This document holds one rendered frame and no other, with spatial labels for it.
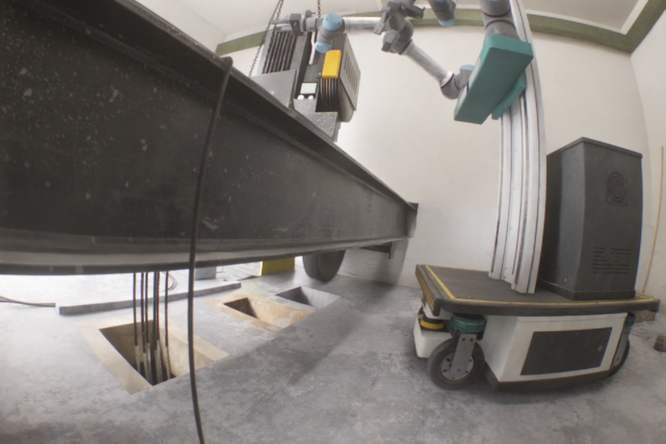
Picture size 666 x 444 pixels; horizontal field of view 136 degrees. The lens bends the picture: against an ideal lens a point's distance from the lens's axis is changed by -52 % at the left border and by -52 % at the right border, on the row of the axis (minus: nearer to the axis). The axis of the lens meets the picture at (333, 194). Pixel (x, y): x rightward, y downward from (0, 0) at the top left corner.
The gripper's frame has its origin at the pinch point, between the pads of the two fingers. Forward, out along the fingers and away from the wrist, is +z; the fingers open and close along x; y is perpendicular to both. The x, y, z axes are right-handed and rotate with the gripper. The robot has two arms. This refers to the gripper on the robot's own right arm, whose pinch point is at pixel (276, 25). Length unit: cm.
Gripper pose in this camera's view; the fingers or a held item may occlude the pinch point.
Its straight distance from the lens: 152.9
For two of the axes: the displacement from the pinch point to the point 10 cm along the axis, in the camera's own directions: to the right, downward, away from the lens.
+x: 0.7, 1.3, 9.9
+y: -1.1, 9.9, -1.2
